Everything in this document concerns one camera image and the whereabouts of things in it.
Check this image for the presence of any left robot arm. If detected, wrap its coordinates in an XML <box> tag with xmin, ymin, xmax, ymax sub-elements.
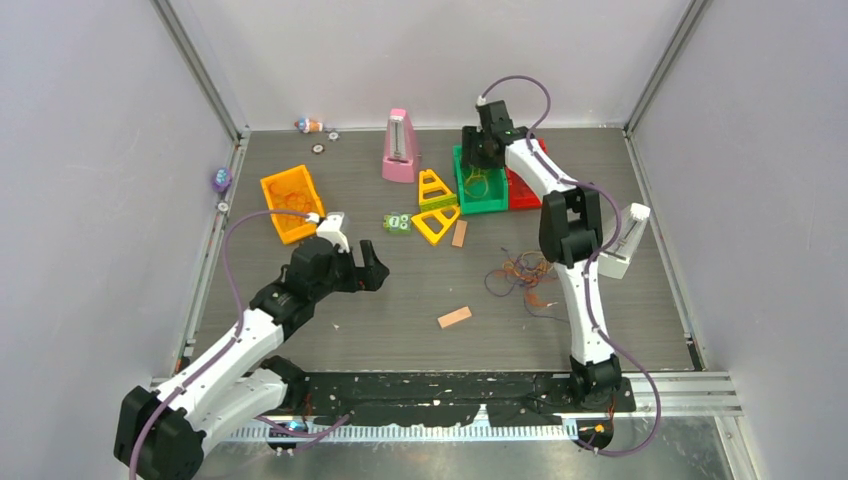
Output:
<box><xmin>113</xmin><ymin>237</ymin><xmax>390</xmax><ymax>479</ymax></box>

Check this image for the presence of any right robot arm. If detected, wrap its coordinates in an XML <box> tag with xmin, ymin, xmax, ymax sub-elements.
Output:
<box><xmin>461</xmin><ymin>98</ymin><xmax>622</xmax><ymax>411</ymax></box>

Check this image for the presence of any green plastic bin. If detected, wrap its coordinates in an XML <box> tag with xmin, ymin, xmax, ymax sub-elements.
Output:
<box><xmin>453</xmin><ymin>145</ymin><xmax>508</xmax><ymax>215</ymax></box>

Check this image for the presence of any red plastic bin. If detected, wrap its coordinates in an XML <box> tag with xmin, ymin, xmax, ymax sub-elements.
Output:
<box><xmin>505</xmin><ymin>155</ymin><xmax>543</xmax><ymax>210</ymax></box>

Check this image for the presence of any upright yellow triangle block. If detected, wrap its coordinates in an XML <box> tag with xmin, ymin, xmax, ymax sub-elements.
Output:
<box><xmin>417</xmin><ymin>169</ymin><xmax>459</xmax><ymax>212</ymax></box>

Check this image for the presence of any yellow plastic bin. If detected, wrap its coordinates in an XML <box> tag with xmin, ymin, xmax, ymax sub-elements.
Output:
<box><xmin>260</xmin><ymin>165</ymin><xmax>326</xmax><ymax>245</ymax></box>

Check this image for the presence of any small wooden block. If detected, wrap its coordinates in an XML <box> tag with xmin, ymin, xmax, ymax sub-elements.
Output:
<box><xmin>451</xmin><ymin>220</ymin><xmax>468</xmax><ymax>248</ymax></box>

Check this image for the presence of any pink metronome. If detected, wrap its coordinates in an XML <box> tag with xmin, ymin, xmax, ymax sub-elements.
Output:
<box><xmin>381</xmin><ymin>108</ymin><xmax>421</xmax><ymax>184</ymax></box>

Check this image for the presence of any green owl toy block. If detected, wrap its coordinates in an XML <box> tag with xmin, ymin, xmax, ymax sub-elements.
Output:
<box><xmin>383</xmin><ymin>212</ymin><xmax>412</xmax><ymax>234</ymax></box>

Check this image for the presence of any flat yellow triangle block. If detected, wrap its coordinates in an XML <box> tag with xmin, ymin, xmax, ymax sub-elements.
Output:
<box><xmin>411</xmin><ymin>205</ymin><xmax>460</xmax><ymax>246</ymax></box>

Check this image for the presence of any purple egg toy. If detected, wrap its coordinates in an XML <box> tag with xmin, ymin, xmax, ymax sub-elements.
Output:
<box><xmin>212</xmin><ymin>167</ymin><xmax>233</xmax><ymax>194</ymax></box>

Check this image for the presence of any small clown figurine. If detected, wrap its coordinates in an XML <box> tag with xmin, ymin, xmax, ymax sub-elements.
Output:
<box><xmin>294</xmin><ymin>117</ymin><xmax>325</xmax><ymax>134</ymax></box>

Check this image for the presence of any wooden block near centre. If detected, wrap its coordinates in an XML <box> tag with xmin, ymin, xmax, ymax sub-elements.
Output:
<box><xmin>437</xmin><ymin>306</ymin><xmax>472</xmax><ymax>329</ymax></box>

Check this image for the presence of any white metronome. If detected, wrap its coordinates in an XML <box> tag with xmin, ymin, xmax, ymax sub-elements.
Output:
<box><xmin>597</xmin><ymin>203</ymin><xmax>651</xmax><ymax>280</ymax></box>

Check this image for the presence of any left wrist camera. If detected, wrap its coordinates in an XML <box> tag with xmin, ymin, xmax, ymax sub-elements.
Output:
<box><xmin>306</xmin><ymin>212</ymin><xmax>351</xmax><ymax>253</ymax></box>

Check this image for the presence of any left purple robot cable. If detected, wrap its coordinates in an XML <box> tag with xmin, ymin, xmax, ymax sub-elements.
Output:
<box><xmin>127</xmin><ymin>209</ymin><xmax>356</xmax><ymax>480</ymax></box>

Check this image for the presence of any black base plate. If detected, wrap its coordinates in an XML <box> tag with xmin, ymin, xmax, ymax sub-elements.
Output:
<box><xmin>271</xmin><ymin>372</ymin><xmax>636</xmax><ymax>427</ymax></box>

